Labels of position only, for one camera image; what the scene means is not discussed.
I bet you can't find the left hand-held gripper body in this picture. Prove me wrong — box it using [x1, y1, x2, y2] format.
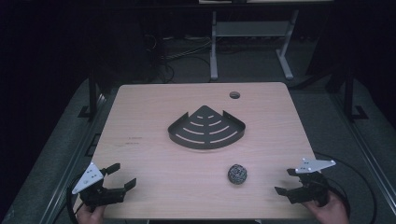
[71, 161, 127, 214]

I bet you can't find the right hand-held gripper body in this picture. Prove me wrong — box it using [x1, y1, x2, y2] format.
[289, 157, 337, 208]

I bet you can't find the person's right hand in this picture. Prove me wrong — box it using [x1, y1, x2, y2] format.
[303, 190, 350, 224]

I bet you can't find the person's left hand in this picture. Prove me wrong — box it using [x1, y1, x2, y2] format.
[76, 204, 106, 224]

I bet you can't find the steel wool ball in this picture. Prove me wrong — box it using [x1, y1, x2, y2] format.
[227, 163, 248, 186]

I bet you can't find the black metal corner shelf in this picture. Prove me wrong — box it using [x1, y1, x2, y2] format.
[167, 105, 247, 150]

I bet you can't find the white metal stand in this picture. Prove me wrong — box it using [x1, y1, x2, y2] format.
[209, 8, 301, 81]

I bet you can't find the aluminium rail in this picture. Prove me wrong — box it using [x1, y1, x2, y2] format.
[38, 92, 108, 224]
[330, 91, 396, 208]

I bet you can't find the black cable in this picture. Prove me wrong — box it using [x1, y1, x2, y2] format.
[65, 178, 82, 224]
[313, 151, 378, 224]

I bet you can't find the black frame post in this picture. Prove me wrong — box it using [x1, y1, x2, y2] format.
[78, 69, 101, 119]
[342, 66, 370, 122]

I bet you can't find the bundle of floor cables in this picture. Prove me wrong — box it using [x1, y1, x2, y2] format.
[143, 33, 213, 84]

